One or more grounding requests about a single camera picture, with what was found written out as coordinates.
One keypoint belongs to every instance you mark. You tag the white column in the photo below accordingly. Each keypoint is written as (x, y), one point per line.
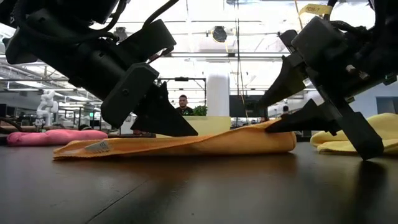
(218, 93)

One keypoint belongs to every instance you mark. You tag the green leafy plant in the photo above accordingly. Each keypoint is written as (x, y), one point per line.
(200, 110)

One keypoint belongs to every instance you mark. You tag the dark display screen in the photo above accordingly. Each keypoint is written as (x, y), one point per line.
(245, 105)

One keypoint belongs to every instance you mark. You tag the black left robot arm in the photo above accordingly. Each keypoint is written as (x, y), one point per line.
(62, 12)

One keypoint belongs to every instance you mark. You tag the pink microfiber towel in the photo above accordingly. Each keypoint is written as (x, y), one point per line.
(56, 137)

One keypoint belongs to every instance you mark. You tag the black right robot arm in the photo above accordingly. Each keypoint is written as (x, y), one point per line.
(385, 18)

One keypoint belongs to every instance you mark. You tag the orange microfiber towel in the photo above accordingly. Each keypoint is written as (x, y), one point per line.
(217, 144)

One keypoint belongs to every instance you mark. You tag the yellow microfiber towel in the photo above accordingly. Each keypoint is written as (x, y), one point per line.
(348, 143)

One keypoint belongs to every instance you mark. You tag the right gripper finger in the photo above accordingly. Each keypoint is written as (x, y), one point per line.
(311, 119)
(289, 81)

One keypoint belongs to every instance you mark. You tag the person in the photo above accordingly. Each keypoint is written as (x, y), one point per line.
(285, 110)
(184, 107)

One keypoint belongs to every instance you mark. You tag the black stand frame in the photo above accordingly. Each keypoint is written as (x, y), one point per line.
(182, 79)

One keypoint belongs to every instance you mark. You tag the yellow-green plastic bin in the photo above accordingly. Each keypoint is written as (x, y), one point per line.
(211, 124)

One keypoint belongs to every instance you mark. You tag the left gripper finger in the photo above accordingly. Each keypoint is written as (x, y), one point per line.
(161, 118)

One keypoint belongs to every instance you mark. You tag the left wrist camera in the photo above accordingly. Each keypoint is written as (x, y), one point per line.
(149, 40)

